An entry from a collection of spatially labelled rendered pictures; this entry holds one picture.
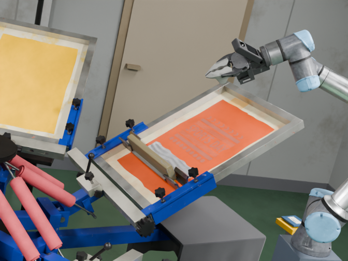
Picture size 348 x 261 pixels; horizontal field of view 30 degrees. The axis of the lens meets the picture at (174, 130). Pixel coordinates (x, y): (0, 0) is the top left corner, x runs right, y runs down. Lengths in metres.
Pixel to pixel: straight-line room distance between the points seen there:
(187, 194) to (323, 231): 0.60
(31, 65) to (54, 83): 0.17
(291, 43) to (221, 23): 3.61
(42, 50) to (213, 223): 1.31
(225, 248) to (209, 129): 0.55
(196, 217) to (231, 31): 2.95
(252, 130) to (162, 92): 2.90
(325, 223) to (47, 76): 1.75
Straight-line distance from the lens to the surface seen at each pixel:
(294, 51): 2.14
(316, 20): 6.16
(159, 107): 5.75
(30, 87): 3.34
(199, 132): 2.96
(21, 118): 3.21
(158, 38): 5.58
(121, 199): 2.58
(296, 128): 2.81
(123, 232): 2.86
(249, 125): 2.92
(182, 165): 2.78
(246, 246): 3.03
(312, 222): 2.25
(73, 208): 2.69
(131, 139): 2.87
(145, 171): 2.83
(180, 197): 2.56
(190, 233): 2.92
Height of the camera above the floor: 2.20
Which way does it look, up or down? 17 degrees down
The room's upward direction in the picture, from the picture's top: 13 degrees clockwise
